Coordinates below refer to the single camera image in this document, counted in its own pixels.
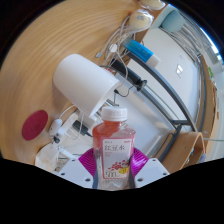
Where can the flat round red coaster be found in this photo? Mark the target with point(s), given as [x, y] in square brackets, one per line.
[34, 125]

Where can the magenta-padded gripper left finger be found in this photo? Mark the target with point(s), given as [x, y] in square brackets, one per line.
[75, 171]

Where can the white power strip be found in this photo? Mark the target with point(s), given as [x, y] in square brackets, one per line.
[70, 125]

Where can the white tissue pack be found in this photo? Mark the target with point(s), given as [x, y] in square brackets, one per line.
[50, 156]

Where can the grey metal shelf frame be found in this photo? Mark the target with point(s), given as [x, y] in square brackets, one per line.
[166, 86]

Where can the black electric shaver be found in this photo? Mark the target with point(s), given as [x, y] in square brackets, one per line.
[128, 73]

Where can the round cream pouch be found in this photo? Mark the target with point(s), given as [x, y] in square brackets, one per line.
[140, 19]

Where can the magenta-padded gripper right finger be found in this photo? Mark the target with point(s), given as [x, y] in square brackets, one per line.
[151, 170]

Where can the clear drink bottle red liquid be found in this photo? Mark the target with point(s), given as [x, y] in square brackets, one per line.
[115, 150]

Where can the teal cushion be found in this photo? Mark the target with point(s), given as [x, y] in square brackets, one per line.
[173, 20]

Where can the small white oval device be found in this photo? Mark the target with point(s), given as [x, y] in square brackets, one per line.
[55, 127]

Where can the blue white tube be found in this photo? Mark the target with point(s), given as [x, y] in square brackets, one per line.
[140, 51]

